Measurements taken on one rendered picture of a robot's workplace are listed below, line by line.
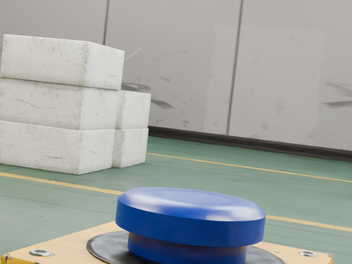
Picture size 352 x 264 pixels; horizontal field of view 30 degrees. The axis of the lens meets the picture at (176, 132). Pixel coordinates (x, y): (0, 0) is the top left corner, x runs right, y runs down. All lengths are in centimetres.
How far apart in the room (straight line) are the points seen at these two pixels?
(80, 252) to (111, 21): 572
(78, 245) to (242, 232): 4
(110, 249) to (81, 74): 250
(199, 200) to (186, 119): 542
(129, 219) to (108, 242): 2
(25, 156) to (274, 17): 317
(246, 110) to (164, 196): 529
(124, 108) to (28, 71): 52
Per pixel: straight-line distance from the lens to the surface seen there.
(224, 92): 550
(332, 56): 539
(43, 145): 274
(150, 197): 17
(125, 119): 310
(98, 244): 18
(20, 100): 280
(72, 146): 269
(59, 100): 272
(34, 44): 278
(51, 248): 17
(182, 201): 17
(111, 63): 289
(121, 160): 306
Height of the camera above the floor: 36
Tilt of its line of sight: 3 degrees down
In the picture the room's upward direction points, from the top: 6 degrees clockwise
